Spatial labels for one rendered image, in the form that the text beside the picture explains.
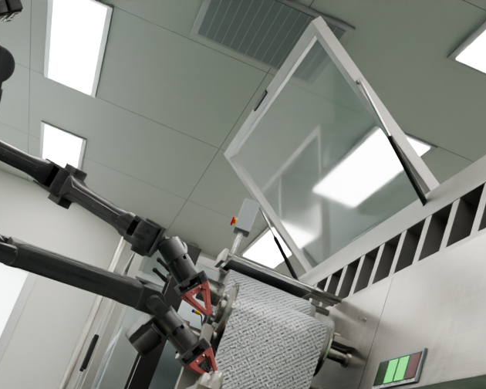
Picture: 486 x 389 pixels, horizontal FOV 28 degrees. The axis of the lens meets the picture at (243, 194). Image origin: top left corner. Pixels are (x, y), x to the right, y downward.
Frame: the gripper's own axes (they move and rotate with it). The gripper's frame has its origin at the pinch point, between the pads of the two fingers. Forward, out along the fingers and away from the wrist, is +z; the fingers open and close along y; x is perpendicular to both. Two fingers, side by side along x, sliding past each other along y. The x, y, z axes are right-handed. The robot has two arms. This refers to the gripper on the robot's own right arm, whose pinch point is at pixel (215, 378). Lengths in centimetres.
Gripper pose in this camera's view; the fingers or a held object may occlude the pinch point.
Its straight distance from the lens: 227.3
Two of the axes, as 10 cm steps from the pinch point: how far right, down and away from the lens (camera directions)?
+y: 2.1, -2.5, -9.4
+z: 6.4, 7.6, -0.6
